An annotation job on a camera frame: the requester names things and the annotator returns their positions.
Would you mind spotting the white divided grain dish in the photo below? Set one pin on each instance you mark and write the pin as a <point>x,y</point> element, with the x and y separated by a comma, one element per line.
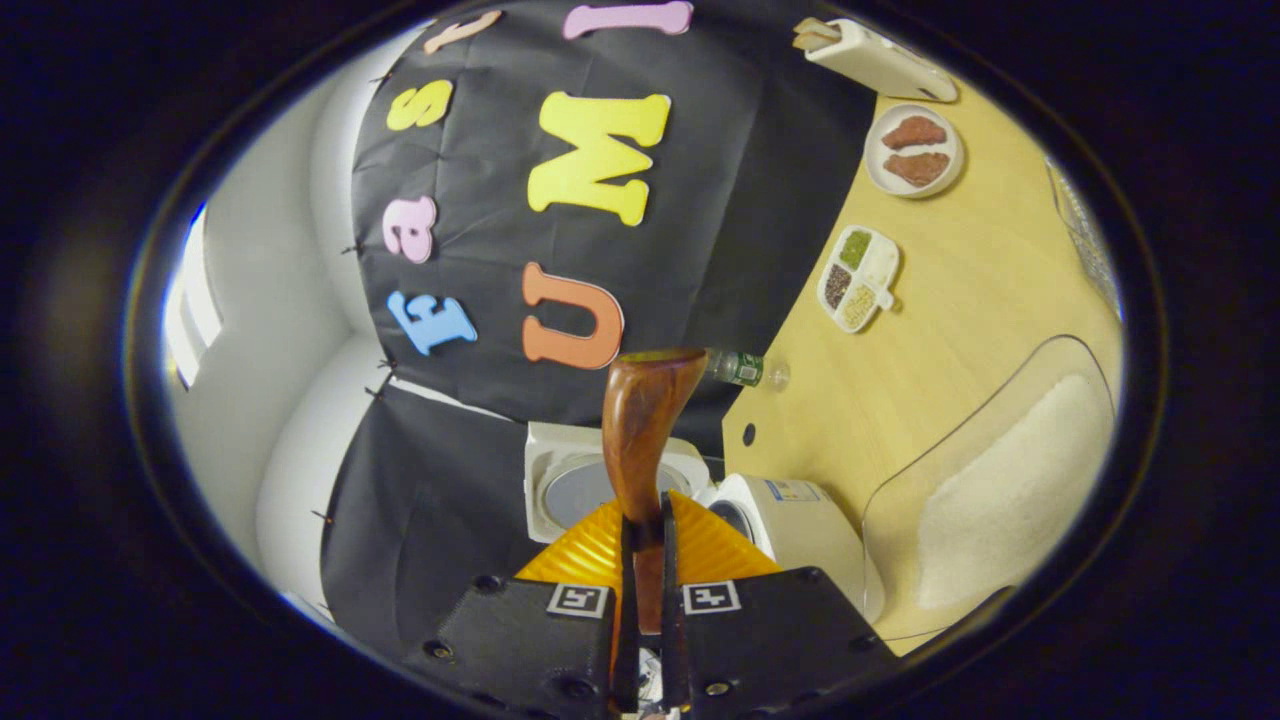
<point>858,280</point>

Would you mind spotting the brown wooden spoon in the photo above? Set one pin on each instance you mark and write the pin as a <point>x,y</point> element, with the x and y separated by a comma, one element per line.
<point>645,420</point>

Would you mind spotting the clear plastic water bottle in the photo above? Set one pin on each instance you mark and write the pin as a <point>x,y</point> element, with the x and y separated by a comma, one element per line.
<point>740,368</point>

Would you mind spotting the white rice cooker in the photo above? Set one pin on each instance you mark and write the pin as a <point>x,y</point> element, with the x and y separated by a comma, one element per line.
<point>800,530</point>

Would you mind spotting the black backdrop cloth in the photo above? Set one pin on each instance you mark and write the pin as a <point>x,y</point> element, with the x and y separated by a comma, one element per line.
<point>700,260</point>

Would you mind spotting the white toaster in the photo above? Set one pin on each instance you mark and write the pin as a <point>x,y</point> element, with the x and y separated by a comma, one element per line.
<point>880,62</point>

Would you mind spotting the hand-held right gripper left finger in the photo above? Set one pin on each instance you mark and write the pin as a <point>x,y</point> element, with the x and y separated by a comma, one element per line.
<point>628,620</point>

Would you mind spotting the large ceiling light panel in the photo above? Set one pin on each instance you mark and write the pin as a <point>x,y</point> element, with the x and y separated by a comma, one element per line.
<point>195,300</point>

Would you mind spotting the clear plastic rice container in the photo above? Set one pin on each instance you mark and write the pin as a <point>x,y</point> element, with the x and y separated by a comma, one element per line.
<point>900,500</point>

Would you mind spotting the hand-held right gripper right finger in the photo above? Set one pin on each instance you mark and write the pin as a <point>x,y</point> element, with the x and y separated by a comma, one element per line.
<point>673,620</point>

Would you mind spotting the white round plate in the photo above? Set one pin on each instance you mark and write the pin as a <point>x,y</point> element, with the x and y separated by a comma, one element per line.
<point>955,150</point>

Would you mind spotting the toast bread slices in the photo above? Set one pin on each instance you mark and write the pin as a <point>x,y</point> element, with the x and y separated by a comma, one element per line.
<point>815,34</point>

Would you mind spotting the white rice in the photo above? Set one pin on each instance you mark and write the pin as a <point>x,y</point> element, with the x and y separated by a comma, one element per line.
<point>1010,500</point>

